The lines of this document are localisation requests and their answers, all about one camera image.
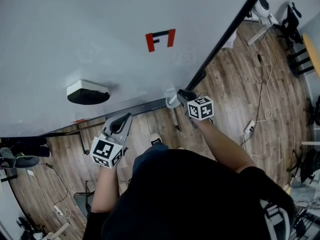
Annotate person's right forearm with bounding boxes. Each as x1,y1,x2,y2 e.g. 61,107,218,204
193,118,259,174

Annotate red and black tape mark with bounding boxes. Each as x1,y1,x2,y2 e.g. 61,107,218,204
145,28,177,53

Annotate person's blue jeans leg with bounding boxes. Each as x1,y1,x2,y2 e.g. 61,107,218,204
131,142,171,175

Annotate black metal chair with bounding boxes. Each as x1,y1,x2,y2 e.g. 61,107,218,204
73,179,96,219

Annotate white floor cable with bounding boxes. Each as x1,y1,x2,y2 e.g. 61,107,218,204
241,26,274,160

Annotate person's white shoe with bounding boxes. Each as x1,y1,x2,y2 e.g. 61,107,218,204
149,132,164,147

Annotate white desk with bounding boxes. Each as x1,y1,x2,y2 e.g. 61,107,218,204
246,0,280,46

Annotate white plastic sheet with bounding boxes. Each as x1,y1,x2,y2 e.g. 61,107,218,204
221,29,238,50

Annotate black office chair with headrest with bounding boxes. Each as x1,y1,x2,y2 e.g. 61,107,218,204
276,1,305,50

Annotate white cup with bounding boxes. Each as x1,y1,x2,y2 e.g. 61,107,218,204
165,86,182,110

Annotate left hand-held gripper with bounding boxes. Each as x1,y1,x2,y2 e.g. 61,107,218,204
89,112,134,170

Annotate white desk leg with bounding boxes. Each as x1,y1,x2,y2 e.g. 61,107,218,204
45,221,71,240

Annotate person's left forearm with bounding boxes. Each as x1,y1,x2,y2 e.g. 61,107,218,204
90,158,121,214

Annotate thin black floor cable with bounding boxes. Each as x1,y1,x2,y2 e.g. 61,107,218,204
36,162,69,208

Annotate large white whiteboard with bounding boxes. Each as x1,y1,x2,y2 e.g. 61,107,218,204
0,0,272,138

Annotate round wooden table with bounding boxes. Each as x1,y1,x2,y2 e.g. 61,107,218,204
286,32,320,79

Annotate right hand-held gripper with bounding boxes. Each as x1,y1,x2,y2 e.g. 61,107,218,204
176,88,215,129

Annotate red tape strip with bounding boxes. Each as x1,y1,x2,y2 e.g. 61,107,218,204
70,117,91,125

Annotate black and white bowl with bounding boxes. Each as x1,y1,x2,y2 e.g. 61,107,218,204
66,79,111,106

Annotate white round device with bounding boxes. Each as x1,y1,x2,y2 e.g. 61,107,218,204
254,0,271,18

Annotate white power strip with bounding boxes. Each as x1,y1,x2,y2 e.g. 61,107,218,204
53,204,65,217
243,119,256,135

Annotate person's black shirt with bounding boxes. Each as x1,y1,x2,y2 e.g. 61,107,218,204
81,148,296,240

